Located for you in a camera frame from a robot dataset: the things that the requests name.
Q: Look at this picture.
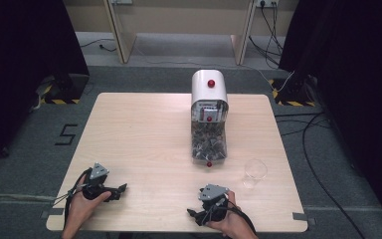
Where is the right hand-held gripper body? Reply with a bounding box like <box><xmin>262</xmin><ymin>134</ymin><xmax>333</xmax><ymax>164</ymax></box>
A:
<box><xmin>197</xmin><ymin>183</ymin><xmax>232</xmax><ymax>227</ymax></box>

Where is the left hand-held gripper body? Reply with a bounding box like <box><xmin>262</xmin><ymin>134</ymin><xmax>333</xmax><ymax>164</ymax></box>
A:
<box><xmin>81</xmin><ymin>161</ymin><xmax>114</xmax><ymax>202</ymax></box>

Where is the person's left hand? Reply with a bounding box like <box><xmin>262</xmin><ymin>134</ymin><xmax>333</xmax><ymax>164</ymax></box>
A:
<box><xmin>65</xmin><ymin>190</ymin><xmax>113</xmax><ymax>234</ymax></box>

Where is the person's right hand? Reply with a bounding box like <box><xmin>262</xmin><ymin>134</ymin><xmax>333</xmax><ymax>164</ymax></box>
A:
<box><xmin>206</xmin><ymin>190</ymin><xmax>249</xmax><ymax>239</ymax></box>

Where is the clear glass cup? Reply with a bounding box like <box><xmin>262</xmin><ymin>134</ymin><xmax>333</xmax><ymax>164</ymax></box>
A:
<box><xmin>243</xmin><ymin>158</ymin><xmax>269</xmax><ymax>190</ymax></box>

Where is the grey tape strip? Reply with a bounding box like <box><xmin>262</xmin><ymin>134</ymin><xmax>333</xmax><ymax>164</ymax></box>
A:
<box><xmin>40</xmin><ymin>207</ymin><xmax>65</xmax><ymax>220</ymax></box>
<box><xmin>291</xmin><ymin>211</ymin><xmax>316</xmax><ymax>227</ymax></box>

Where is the white dispenser with clear bin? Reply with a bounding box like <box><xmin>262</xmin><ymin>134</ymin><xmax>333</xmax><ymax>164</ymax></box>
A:
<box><xmin>190</xmin><ymin>69</ymin><xmax>230</xmax><ymax>168</ymax></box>

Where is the black stand base striped tape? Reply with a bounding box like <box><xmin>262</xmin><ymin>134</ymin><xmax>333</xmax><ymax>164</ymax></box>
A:
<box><xmin>268</xmin><ymin>77</ymin><xmax>316</xmax><ymax>108</ymax></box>
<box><xmin>38</xmin><ymin>73</ymin><xmax>91</xmax><ymax>106</ymax></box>

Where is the black curtain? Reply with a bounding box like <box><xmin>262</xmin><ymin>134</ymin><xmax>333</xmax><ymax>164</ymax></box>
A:
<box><xmin>278</xmin><ymin>0</ymin><xmax>382</xmax><ymax>230</ymax></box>
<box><xmin>0</xmin><ymin>0</ymin><xmax>91</xmax><ymax>175</ymax></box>

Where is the light wooden desk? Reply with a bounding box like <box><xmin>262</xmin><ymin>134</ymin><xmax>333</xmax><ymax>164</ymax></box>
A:
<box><xmin>102</xmin><ymin>0</ymin><xmax>259</xmax><ymax>66</ymax></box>

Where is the white power strip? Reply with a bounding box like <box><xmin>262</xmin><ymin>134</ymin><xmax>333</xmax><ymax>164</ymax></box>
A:
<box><xmin>256</xmin><ymin>0</ymin><xmax>281</xmax><ymax>9</ymax></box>

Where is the right hand-held gripper cable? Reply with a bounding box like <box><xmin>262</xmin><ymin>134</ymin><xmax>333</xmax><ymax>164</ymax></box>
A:
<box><xmin>208</xmin><ymin>197</ymin><xmax>258</xmax><ymax>235</ymax></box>

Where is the hand-held gripper cable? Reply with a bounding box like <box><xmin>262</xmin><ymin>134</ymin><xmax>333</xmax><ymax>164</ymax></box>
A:
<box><xmin>208</xmin><ymin>197</ymin><xmax>258</xmax><ymax>235</ymax></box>
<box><xmin>53</xmin><ymin>166</ymin><xmax>95</xmax><ymax>231</ymax></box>

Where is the left hand-held gripper cable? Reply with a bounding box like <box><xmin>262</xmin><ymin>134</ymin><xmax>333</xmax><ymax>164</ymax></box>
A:
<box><xmin>53</xmin><ymin>166</ymin><xmax>95</xmax><ymax>231</ymax></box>

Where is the long black floor cable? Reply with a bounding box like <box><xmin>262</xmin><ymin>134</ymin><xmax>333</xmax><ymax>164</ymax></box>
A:
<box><xmin>274</xmin><ymin>112</ymin><xmax>367</xmax><ymax>239</ymax></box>

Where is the black cable with plug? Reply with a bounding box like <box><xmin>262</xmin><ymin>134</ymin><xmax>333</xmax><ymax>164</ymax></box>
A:
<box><xmin>80</xmin><ymin>37</ymin><xmax>117</xmax><ymax>53</ymax></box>

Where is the black power cables bundle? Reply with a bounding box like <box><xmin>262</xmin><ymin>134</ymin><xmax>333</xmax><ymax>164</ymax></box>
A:
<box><xmin>248</xmin><ymin>2</ymin><xmax>285</xmax><ymax>70</ymax></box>

